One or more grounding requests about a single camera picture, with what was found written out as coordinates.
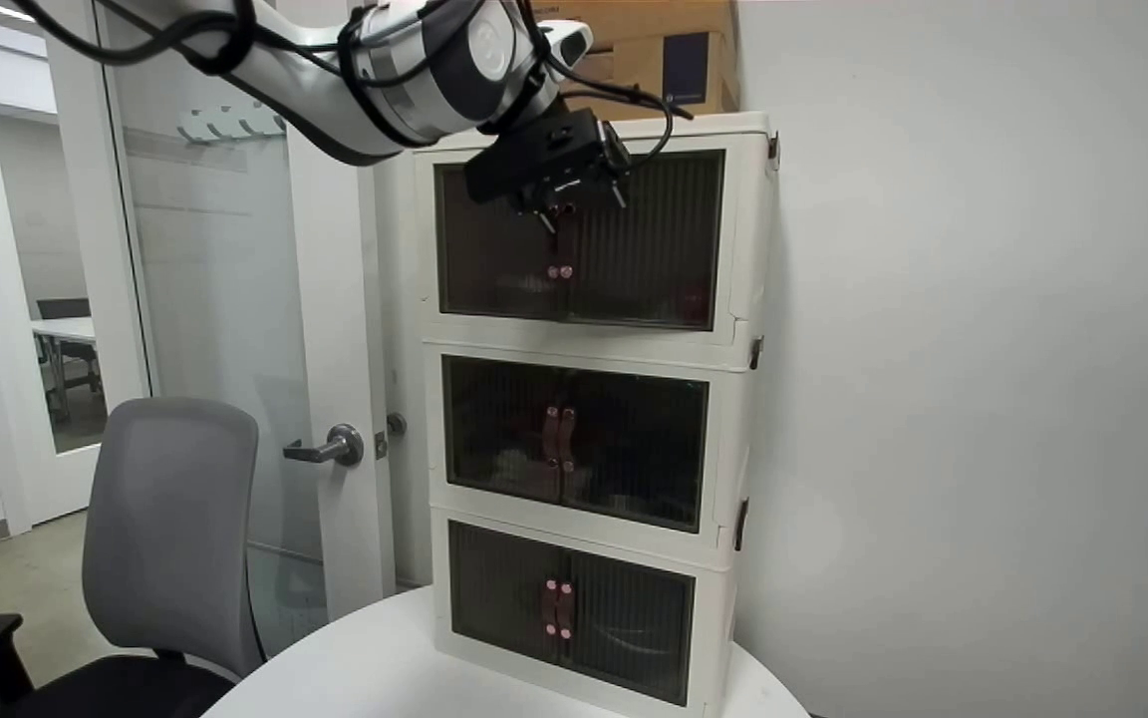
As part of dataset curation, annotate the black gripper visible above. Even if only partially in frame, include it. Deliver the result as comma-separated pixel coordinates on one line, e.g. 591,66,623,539
464,104,634,242

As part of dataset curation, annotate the dark ribbed cabinet door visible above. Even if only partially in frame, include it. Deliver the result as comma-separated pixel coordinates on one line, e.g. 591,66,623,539
448,520,567,669
553,552,698,712
441,355,567,514
558,147,731,337
432,156,567,324
558,371,712,535

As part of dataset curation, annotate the white three-tier storage cabinet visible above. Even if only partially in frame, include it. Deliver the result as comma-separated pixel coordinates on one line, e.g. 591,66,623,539
409,107,785,718

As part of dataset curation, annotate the cardboard box with dark label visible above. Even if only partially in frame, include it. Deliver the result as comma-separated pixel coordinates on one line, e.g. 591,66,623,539
558,26,745,124
530,0,736,42

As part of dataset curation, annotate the white room door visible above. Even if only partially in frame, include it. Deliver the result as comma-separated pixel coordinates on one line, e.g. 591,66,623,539
270,0,399,621

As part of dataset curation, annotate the small metal door lock knob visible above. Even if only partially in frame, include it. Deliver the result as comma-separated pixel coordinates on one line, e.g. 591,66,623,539
369,411,409,464

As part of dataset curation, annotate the white coat hook rack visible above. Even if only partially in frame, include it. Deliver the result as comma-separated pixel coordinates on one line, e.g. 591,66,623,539
177,101,290,147

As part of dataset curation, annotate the grey office chair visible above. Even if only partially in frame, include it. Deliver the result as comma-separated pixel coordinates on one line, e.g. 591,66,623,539
0,394,270,718

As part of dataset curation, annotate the metal door lever handle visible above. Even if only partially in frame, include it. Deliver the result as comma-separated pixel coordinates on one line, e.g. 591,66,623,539
283,419,365,472

